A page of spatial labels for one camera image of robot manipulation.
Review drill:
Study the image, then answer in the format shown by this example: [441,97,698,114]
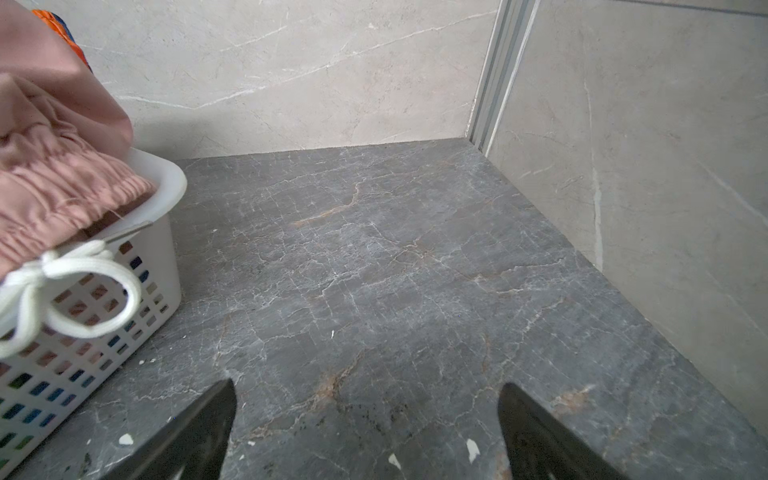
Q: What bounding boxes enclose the pink drawstring shorts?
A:
[1,1,155,284]

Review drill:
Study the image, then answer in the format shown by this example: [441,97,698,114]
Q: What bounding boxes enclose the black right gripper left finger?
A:
[104,379,237,480]

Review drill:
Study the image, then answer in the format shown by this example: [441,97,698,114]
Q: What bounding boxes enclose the white plastic laundry basket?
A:
[1,149,187,477]

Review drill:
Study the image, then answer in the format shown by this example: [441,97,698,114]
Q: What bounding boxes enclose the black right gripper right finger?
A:
[497,383,626,479]

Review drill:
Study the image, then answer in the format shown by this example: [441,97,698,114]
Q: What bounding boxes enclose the multicolour orange blue shorts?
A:
[32,9,91,70]

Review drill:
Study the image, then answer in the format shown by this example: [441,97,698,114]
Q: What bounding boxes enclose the aluminium frame post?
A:
[466,0,541,154]

